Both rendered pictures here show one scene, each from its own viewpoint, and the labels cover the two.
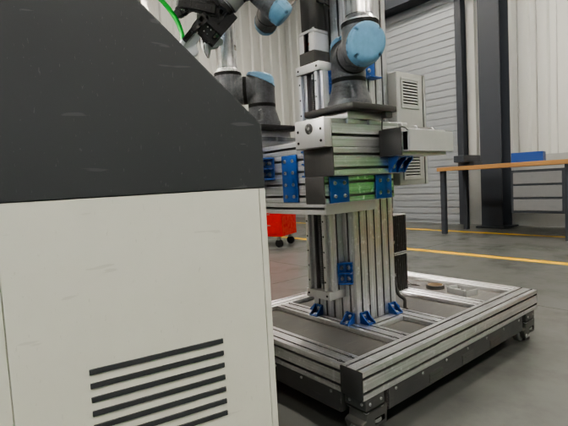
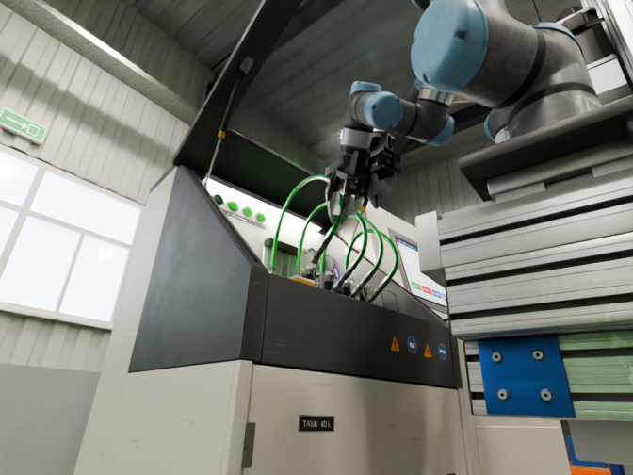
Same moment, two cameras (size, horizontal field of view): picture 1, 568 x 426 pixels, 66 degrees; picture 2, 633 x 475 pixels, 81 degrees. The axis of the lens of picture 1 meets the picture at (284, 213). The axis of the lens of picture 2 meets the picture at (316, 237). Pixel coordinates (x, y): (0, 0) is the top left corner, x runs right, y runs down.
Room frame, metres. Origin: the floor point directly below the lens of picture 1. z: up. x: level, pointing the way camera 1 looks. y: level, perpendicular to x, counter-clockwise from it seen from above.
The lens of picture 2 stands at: (1.11, -0.59, 0.72)
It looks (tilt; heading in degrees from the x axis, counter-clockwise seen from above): 25 degrees up; 79
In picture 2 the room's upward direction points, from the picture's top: 3 degrees clockwise
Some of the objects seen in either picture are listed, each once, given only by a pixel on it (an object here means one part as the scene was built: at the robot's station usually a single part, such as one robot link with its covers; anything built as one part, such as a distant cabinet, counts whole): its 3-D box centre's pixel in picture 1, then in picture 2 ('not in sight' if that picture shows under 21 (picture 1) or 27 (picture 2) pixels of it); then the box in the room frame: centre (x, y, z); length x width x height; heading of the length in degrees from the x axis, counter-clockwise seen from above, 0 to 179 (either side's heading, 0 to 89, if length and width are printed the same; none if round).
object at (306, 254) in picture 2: not in sight; (313, 275); (1.37, 0.79, 1.20); 0.13 x 0.03 x 0.31; 30
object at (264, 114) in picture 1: (262, 116); not in sight; (1.91, 0.07, 1.09); 0.15 x 0.15 x 0.10
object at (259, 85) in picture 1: (259, 89); not in sight; (1.91, 0.08, 1.20); 0.13 x 0.12 x 0.14; 90
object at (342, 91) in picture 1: (349, 94); (557, 139); (1.52, -0.24, 1.09); 0.15 x 0.15 x 0.10
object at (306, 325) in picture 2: not in sight; (371, 340); (1.41, 0.24, 0.87); 0.62 x 0.04 x 0.16; 30
